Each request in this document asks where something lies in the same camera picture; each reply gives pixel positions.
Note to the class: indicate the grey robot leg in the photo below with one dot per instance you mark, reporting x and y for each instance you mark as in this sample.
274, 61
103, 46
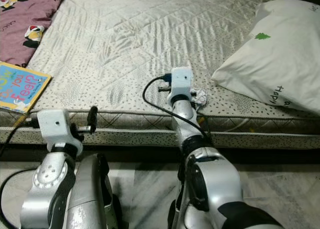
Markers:
87, 199
176, 216

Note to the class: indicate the white pillow green tree print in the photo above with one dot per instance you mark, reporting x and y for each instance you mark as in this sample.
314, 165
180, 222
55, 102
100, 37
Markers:
275, 54

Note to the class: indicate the grey right robot leg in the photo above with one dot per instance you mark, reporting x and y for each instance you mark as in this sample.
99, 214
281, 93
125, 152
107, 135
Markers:
176, 216

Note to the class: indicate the grey left robot leg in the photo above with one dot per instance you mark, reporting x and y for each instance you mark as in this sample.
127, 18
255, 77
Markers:
87, 199

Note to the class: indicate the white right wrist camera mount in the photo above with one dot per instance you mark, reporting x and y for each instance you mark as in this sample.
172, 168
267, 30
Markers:
181, 81

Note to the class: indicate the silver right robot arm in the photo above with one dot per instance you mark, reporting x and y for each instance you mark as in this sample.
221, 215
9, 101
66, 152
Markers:
215, 184

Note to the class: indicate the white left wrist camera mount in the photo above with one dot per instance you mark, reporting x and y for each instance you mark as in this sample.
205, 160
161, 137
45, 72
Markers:
55, 126

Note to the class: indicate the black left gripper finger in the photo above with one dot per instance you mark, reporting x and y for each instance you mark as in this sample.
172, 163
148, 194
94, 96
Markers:
93, 116

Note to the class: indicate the white paper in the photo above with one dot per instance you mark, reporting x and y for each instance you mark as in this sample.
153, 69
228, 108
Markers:
200, 95

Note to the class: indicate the white quilted mattress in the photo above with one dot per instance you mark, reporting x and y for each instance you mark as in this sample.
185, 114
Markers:
130, 39

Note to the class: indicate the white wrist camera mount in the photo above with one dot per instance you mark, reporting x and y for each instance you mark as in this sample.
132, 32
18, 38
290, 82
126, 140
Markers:
55, 126
181, 81

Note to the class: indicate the blue yellow children's book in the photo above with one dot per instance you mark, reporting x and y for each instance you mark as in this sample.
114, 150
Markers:
22, 86

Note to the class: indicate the pink cartoon print blanket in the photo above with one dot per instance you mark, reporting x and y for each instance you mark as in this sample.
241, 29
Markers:
25, 19

